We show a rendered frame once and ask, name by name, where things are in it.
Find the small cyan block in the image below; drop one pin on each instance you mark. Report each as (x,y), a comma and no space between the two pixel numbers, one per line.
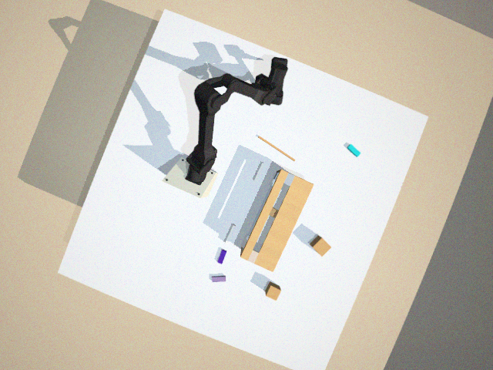
(354,150)

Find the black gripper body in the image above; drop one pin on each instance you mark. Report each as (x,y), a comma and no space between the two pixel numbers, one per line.
(279,100)

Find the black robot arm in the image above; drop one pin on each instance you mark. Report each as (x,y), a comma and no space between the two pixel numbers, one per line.
(208,101)

